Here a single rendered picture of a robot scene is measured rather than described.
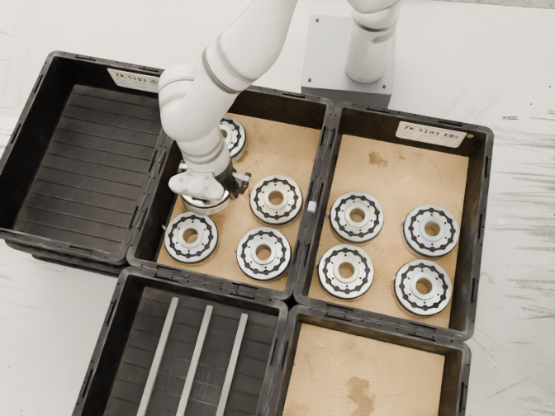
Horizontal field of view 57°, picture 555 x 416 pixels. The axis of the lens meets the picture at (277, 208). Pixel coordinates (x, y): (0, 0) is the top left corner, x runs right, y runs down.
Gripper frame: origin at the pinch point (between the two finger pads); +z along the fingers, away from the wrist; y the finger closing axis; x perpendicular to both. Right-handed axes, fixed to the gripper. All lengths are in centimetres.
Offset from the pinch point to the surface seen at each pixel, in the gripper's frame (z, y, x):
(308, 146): 4.1, -14.2, -14.8
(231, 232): 4.1, -3.3, 6.7
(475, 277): -5.2, -47.6, 8.4
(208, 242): 1.2, -0.2, 10.4
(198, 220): 0.9, 2.8, 6.7
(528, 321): 18, -65, 8
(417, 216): 1.4, -37.8, -3.0
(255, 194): 0.9, -6.6, -0.9
